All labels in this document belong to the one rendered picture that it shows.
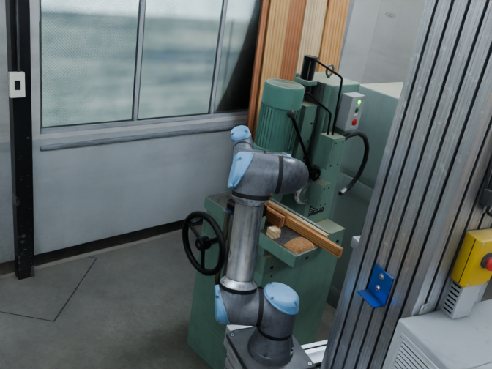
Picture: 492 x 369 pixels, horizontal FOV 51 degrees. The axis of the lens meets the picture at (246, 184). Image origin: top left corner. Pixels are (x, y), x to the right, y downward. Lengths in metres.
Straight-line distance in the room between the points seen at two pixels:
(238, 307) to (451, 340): 0.61
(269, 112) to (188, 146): 1.54
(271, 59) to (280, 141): 1.55
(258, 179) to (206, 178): 2.41
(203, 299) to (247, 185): 1.30
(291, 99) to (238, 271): 0.88
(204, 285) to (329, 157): 0.91
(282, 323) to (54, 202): 2.03
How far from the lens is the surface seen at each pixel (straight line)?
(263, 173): 1.48
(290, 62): 3.88
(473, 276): 1.35
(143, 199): 3.62
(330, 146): 2.31
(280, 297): 1.60
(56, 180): 3.27
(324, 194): 2.39
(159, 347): 2.93
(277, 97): 2.16
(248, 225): 1.52
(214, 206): 2.43
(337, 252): 2.17
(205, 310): 2.71
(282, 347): 1.69
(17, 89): 2.89
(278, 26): 3.69
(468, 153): 1.20
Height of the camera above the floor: 1.97
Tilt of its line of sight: 24 degrees down
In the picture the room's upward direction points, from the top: 10 degrees clockwise
